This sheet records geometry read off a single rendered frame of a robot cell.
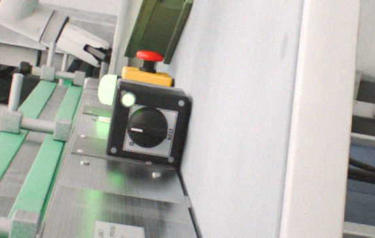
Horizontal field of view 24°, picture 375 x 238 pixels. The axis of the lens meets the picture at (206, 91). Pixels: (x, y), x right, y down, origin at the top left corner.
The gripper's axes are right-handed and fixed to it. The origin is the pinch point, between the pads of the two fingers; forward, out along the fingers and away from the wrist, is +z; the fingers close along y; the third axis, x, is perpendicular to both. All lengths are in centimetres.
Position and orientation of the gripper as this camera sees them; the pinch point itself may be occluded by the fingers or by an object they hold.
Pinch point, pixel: (127, 64)
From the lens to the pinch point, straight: 185.1
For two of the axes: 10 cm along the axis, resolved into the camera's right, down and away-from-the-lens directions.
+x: 4.4, -8.9, -0.9
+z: 8.9, 4.2, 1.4
